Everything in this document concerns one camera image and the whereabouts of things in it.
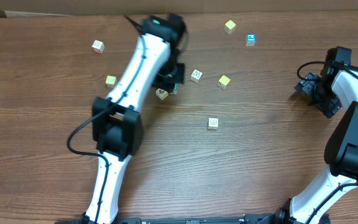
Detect yellow top far block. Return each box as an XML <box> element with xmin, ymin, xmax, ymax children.
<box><xmin>224</xmin><ymin>20</ymin><xmax>236</xmax><ymax>34</ymax></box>

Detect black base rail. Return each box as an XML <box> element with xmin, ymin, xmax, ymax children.
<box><xmin>54</xmin><ymin>213</ymin><xmax>331</xmax><ymax>224</ymax></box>

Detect brown cardboard backdrop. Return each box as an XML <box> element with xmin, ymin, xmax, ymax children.
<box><xmin>0</xmin><ymin>0</ymin><xmax>358</xmax><ymax>17</ymax></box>

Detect red bird yellow block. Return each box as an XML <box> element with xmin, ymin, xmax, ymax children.
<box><xmin>155</xmin><ymin>88</ymin><xmax>169</xmax><ymax>100</ymax></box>

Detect blue top turtle block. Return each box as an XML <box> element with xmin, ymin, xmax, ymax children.
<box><xmin>245</xmin><ymin>34</ymin><xmax>256</xmax><ymax>47</ymax></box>

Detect engraved plain wooden block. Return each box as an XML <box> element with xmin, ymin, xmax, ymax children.
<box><xmin>208</xmin><ymin>118</ymin><xmax>219</xmax><ymax>130</ymax></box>

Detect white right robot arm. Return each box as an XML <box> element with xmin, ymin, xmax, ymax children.
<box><xmin>262</xmin><ymin>46</ymin><xmax>358</xmax><ymax>223</ymax></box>

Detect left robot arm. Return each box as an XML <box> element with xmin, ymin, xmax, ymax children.
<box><xmin>79</xmin><ymin>14</ymin><xmax>188</xmax><ymax>223</ymax></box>

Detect red U wooden block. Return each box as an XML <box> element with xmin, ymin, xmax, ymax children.
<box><xmin>92</xmin><ymin>40</ymin><xmax>104</xmax><ymax>54</ymax></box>

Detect plain I wooden block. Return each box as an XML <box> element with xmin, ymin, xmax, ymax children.
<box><xmin>190</xmin><ymin>69</ymin><xmax>203</xmax><ymax>83</ymax></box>

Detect green L wooden block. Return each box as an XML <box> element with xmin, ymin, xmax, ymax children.
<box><xmin>171</xmin><ymin>83</ymin><xmax>178</xmax><ymax>95</ymax></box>

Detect yellow top left block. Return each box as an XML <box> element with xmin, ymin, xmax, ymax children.
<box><xmin>105</xmin><ymin>75</ymin><xmax>116</xmax><ymax>88</ymax></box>

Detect yellow top duck block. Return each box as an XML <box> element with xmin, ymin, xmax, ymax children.
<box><xmin>218</xmin><ymin>75</ymin><xmax>231</xmax><ymax>90</ymax></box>

